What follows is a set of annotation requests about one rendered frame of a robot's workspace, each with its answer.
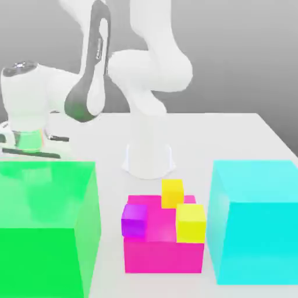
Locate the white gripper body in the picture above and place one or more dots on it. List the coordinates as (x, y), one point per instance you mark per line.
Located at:
(32, 154)

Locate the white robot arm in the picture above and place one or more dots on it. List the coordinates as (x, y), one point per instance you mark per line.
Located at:
(149, 130)

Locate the small purple cube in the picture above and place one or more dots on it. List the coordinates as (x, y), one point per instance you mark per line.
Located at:
(134, 221)

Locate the small orange cube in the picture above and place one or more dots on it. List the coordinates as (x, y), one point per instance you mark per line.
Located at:
(172, 194)

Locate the small yellow cube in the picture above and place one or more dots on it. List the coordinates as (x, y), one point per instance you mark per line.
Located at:
(191, 224)

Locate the large green box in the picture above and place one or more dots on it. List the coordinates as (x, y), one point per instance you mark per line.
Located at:
(44, 223)

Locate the large pink box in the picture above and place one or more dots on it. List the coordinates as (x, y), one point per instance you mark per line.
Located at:
(163, 253)

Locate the large cyan box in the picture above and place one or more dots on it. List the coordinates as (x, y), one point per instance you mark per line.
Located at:
(256, 223)

